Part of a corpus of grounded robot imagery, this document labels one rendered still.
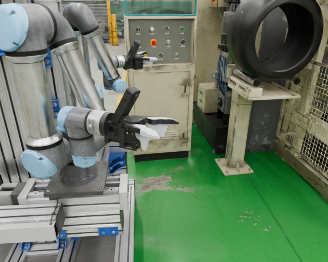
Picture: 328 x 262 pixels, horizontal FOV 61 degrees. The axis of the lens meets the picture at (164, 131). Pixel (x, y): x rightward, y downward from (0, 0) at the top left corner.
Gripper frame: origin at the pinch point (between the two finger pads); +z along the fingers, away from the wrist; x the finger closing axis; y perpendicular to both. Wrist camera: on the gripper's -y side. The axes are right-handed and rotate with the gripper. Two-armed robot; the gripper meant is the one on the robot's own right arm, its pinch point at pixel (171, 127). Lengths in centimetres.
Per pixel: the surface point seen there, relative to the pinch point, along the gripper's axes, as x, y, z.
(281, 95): -131, 8, 31
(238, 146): -165, 61, 6
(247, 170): -170, 83, 17
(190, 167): -159, 86, -32
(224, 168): -165, 83, -3
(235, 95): -161, 16, -2
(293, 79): -133, -3, 37
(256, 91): -120, 5, 16
